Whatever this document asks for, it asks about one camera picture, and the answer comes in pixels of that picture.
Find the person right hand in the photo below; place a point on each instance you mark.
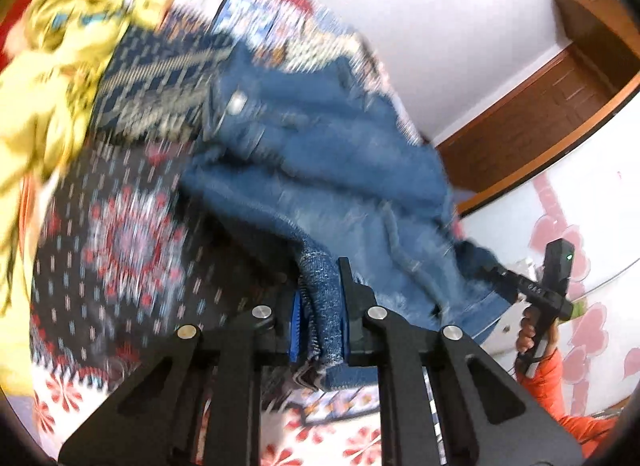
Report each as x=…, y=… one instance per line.
x=527, y=333

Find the patchwork patterned bedspread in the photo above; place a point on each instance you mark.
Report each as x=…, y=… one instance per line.
x=125, y=257

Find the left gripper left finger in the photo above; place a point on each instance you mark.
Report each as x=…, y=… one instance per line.
x=198, y=395

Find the yellow cartoon print garment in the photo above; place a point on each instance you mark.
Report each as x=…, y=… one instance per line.
x=47, y=92

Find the navy patterned folded cloth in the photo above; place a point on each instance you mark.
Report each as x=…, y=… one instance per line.
x=155, y=85

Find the red fluffy item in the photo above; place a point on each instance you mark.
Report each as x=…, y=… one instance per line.
x=13, y=39

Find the orange sleeve forearm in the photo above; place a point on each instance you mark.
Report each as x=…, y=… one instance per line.
x=546, y=388

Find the white decorated wardrobe door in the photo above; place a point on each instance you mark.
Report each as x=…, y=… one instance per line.
x=589, y=197

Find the brown wooden door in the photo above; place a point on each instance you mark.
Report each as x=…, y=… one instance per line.
x=553, y=110

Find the blue denim jacket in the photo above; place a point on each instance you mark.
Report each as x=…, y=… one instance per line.
x=306, y=167

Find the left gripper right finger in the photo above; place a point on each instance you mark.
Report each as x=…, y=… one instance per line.
x=443, y=400

